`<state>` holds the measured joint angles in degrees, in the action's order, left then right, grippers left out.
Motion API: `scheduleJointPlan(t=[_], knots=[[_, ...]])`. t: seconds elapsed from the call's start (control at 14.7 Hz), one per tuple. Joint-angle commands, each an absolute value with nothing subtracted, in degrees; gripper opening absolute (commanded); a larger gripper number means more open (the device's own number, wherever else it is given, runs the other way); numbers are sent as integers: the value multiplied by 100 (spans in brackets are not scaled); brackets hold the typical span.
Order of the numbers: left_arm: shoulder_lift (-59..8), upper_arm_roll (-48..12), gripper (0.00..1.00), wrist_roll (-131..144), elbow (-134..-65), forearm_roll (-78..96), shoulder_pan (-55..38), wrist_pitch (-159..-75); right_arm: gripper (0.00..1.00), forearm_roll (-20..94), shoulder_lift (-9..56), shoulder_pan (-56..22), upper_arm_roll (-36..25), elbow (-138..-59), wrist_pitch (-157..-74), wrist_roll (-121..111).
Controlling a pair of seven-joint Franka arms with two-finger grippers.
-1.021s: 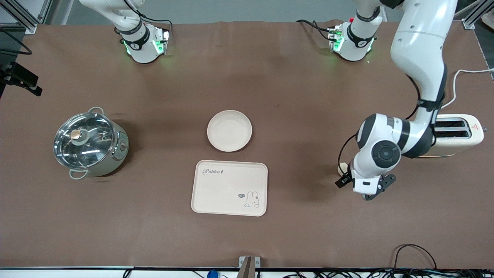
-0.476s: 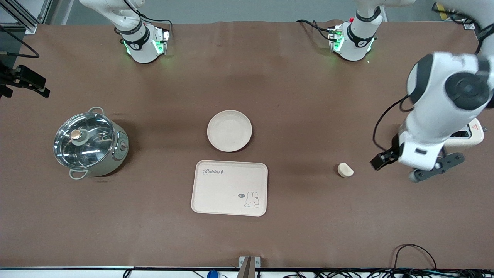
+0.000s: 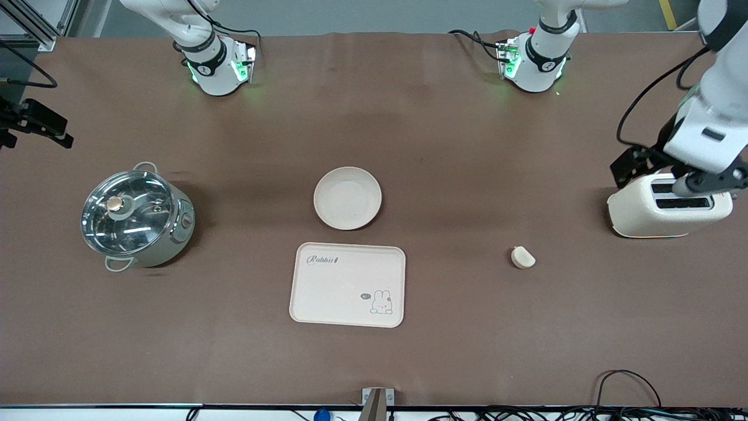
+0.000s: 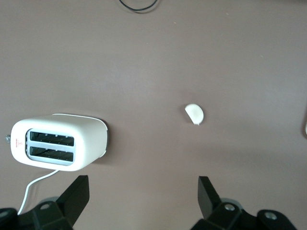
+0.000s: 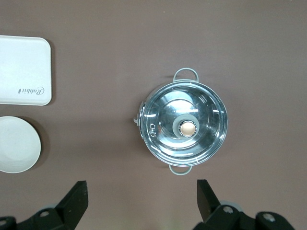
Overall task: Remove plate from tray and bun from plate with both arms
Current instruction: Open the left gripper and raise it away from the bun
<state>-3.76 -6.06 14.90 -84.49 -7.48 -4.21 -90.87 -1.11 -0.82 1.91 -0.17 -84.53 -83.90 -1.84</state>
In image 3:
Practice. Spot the small blue round object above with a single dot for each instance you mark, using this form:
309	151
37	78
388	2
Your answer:
322	416

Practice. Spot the brown table cover mat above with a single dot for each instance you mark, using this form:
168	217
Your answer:
467	327

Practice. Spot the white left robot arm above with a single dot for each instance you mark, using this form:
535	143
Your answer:
540	58

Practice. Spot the white two-slot toaster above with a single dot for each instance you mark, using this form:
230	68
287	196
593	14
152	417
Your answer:
643	216

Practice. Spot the cream round plate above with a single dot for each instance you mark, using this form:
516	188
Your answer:
347	199

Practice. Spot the white steamed bun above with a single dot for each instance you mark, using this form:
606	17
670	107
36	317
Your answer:
522	258

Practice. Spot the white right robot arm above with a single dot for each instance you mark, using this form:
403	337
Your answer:
213	64

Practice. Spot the grey electric cooking pot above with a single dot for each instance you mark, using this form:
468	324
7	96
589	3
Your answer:
169	240

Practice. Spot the aluminium profile frame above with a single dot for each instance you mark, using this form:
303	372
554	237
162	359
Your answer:
49	41

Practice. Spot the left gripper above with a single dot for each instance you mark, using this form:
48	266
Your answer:
654	153

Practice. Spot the metal table edge bracket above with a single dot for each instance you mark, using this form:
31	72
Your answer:
377	403

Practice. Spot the cream rabbit print tray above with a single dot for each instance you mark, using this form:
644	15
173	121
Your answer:
339	292

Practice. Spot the glass pot lid with knob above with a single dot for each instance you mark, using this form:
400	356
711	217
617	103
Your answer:
128	222

